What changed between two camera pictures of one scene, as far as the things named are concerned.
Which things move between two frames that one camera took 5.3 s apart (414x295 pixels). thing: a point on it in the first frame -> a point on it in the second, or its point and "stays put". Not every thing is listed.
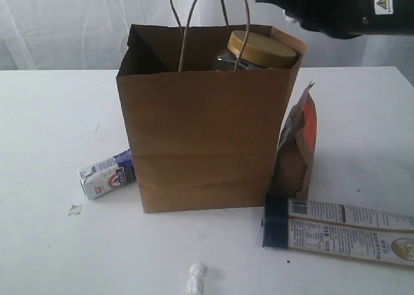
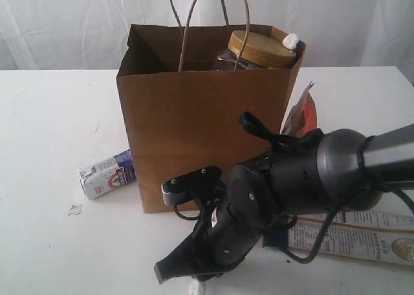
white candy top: (286, 17) -> (290, 40)
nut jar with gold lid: (261, 50) stays put
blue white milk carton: (107, 175) stays put
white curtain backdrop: (83, 27) stays put
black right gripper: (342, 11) -> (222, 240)
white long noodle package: (337, 228) stays put
